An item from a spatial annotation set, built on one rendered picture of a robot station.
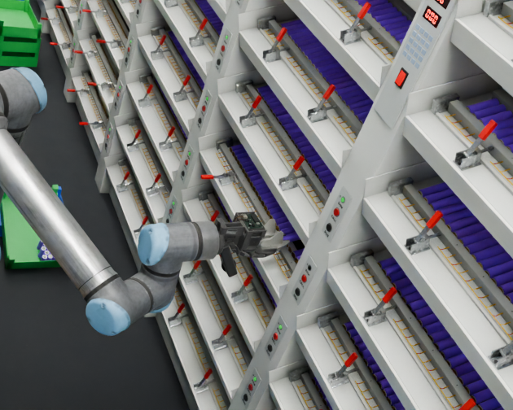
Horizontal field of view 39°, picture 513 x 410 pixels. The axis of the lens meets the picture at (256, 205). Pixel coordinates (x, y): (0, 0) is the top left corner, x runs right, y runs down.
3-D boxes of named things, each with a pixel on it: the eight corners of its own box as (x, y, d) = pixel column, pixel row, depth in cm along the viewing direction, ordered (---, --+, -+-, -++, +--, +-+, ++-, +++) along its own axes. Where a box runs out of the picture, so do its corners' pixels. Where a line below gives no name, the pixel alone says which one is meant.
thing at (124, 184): (147, 279, 256) (142, 253, 246) (107, 175, 296) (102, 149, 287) (201, 262, 261) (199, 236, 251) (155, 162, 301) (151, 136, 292)
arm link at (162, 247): (132, 250, 165) (140, 215, 159) (181, 246, 171) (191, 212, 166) (146, 276, 158) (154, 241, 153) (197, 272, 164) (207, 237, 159)
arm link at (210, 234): (196, 268, 164) (181, 240, 171) (215, 267, 167) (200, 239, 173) (207, 239, 159) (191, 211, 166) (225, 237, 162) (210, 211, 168)
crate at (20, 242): (63, 267, 261) (67, 257, 254) (5, 269, 251) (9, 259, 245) (54, 194, 273) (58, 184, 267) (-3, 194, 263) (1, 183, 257)
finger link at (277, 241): (300, 234, 173) (266, 235, 169) (291, 252, 177) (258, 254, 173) (295, 226, 176) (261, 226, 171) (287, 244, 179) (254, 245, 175)
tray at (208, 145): (279, 311, 175) (279, 285, 169) (200, 162, 216) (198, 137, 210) (353, 285, 181) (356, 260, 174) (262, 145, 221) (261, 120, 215)
